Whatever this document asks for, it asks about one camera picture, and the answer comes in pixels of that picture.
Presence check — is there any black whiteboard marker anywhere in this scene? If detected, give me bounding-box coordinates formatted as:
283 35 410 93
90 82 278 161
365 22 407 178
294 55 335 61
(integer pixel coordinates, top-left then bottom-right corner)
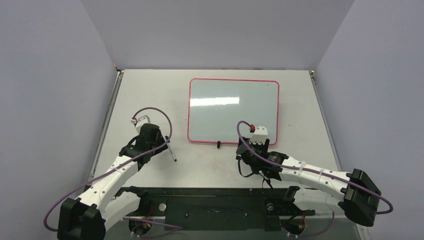
167 143 178 162

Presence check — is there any pink-framed whiteboard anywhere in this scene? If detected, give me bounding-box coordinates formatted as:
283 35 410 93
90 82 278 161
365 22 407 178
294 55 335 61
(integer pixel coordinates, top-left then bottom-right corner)
187 78 280 145

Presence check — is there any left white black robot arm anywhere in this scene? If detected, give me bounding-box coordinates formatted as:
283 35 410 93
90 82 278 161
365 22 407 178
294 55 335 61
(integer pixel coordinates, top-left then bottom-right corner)
57 123 168 240

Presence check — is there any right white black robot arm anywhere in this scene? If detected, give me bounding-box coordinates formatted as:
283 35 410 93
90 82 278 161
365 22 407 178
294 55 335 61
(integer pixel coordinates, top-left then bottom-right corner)
236 137 382 227

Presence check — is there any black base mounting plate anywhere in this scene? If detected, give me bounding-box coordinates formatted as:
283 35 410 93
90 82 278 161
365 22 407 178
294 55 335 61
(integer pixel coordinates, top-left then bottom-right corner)
116 186 334 231

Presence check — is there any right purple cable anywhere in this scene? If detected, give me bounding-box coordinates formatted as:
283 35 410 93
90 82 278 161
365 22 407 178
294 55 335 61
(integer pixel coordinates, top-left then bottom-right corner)
236 120 394 216

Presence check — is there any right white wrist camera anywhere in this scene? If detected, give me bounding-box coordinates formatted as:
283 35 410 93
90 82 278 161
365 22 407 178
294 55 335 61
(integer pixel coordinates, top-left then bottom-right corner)
249 124 268 145

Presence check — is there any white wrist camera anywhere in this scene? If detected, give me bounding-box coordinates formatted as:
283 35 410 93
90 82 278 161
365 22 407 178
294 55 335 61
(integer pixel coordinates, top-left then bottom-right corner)
249 124 268 145
130 115 151 127

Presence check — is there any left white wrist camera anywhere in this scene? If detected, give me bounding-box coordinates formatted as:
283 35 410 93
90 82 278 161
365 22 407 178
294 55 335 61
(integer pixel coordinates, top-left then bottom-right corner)
130 115 151 127

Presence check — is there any aluminium table frame rail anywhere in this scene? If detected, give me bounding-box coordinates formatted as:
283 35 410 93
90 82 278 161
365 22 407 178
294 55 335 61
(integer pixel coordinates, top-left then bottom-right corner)
67 195 369 220

